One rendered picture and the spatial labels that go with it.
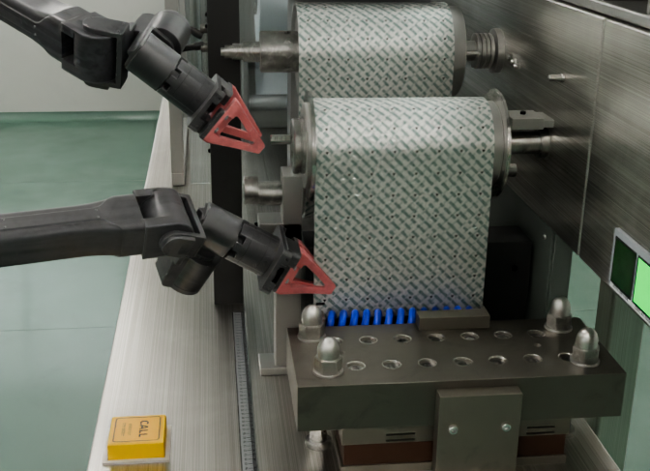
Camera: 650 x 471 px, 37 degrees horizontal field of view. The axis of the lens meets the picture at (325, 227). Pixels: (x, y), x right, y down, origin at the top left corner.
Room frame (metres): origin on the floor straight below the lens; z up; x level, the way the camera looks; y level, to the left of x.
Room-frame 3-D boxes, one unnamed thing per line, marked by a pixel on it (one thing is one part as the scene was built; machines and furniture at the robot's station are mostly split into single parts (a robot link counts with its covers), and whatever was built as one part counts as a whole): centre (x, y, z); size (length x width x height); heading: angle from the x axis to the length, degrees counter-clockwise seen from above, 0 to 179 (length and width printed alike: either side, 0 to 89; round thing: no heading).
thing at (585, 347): (1.06, -0.32, 1.05); 0.04 x 0.04 x 0.04
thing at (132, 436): (1.06, 0.23, 0.91); 0.07 x 0.07 x 0.02; 7
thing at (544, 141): (1.28, -0.27, 1.25); 0.07 x 0.04 x 0.04; 97
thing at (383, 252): (1.20, -0.10, 1.10); 0.23 x 0.01 x 0.18; 97
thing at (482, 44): (1.53, -0.24, 1.33); 0.07 x 0.07 x 0.07; 7
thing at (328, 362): (1.02, -0.01, 1.05); 0.04 x 0.04 x 0.04
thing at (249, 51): (1.49, 0.14, 1.33); 0.06 x 0.03 x 0.03; 97
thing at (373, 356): (1.09, -0.16, 1.00); 0.40 x 0.16 x 0.06; 97
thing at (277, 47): (1.49, 0.08, 1.33); 0.06 x 0.06 x 0.06; 7
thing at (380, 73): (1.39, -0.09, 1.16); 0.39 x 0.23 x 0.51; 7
